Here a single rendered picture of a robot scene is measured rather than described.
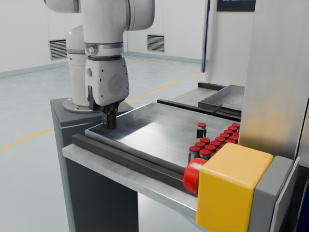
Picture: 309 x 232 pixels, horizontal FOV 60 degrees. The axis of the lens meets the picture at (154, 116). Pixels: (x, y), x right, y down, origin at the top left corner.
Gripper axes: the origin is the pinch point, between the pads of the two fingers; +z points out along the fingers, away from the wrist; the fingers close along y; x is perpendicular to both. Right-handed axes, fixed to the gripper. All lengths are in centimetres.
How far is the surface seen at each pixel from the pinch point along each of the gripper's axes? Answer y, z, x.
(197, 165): -18.7, -8.6, -33.3
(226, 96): 48.3, 4.0, -10.5
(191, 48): 545, 55, 278
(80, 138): -7.6, 2.4, 2.0
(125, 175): -10.2, 4.6, -14.3
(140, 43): 545, 52, 437
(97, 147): -8.0, 2.8, -4.3
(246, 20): 88, -21, -1
